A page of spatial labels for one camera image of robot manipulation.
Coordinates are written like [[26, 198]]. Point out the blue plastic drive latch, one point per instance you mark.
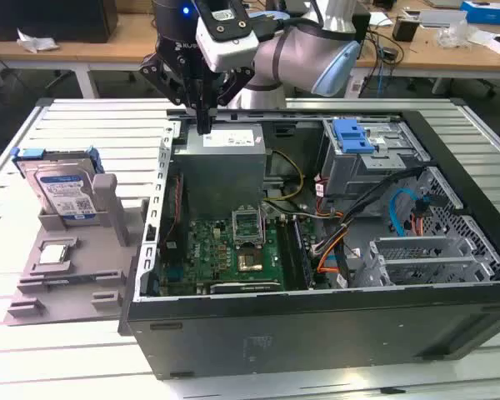
[[354, 137]]

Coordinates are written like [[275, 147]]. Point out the crumpled clear plastic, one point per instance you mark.
[[37, 41]]

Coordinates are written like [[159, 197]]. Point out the large black box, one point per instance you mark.
[[50, 21]]

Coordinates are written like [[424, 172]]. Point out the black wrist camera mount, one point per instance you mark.
[[225, 29]]

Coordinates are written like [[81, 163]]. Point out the metal disk bay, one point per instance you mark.
[[421, 266]]

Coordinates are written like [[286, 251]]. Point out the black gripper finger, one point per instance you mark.
[[162, 73], [237, 81]]

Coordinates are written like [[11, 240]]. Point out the blue cardboard box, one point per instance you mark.
[[483, 10]]

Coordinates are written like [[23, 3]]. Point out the small black box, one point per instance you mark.
[[404, 29]]

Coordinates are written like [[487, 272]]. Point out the metal locking lever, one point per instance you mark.
[[266, 221]]

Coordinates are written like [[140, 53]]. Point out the black graphics card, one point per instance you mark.
[[246, 286]]

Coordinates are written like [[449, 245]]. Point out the wooden desk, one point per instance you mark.
[[108, 52]]

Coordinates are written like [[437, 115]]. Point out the CPU socket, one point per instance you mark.
[[250, 261]]

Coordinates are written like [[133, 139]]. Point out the green motherboard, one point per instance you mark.
[[208, 250]]

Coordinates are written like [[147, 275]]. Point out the grey optical drive cage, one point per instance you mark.
[[350, 175]]

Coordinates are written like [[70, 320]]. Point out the flat grey box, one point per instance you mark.
[[439, 18]]

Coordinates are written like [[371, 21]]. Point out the grey power supply unit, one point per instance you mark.
[[221, 175]]

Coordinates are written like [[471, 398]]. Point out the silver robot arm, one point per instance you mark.
[[291, 58]]

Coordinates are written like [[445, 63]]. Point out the clear plastic bag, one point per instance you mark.
[[452, 33]]

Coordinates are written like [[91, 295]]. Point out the black RAM slot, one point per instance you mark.
[[292, 254], [298, 254], [305, 253], [286, 254]]

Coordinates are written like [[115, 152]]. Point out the grey parts rack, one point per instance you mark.
[[87, 250]]

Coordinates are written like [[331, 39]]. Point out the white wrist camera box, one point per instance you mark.
[[233, 54]]

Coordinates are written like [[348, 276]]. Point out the black PC case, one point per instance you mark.
[[316, 333]]

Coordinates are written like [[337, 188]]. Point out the hard disk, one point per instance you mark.
[[62, 187]]

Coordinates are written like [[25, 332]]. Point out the silver CPU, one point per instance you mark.
[[54, 255]]

